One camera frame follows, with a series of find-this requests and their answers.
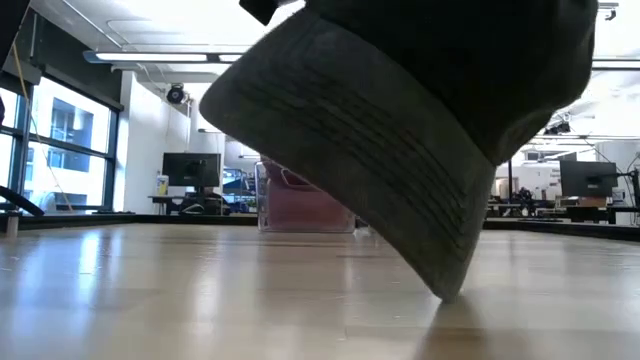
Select olive green baseball cap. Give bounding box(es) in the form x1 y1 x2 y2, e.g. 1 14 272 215
198 0 600 304

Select long ceiling light strip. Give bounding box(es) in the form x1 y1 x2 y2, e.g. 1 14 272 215
592 58 640 71
82 49 251 65

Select black computer monitor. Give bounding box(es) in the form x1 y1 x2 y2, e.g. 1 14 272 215
559 159 619 199
162 152 222 189

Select clear plastic storage bin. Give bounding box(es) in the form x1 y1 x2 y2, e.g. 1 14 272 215
254 158 357 234

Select black office chair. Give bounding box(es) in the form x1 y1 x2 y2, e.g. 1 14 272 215
178 187 232 216

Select office desk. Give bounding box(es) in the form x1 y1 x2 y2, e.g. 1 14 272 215
147 193 226 216

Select black diagonal bar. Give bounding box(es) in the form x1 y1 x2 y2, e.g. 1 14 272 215
0 185 46 218

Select black ceiling spotlight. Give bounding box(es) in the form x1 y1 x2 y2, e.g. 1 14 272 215
544 119 572 136

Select cluttered work desk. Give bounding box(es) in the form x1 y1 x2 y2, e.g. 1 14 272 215
487 197 640 225

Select black ceiling-mounted camera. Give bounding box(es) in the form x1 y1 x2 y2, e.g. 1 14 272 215
165 82 190 105

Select blue machine frame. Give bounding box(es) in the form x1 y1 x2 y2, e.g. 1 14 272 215
222 167 257 214

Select dark window frame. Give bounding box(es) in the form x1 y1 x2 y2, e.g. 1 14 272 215
0 69 124 214

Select black table edge rail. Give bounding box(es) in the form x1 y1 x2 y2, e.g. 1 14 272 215
0 213 640 242

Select yellow hanging cable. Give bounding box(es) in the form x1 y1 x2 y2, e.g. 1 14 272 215
10 42 75 212

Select grey short post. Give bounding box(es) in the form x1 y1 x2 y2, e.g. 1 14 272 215
5 209 21 239

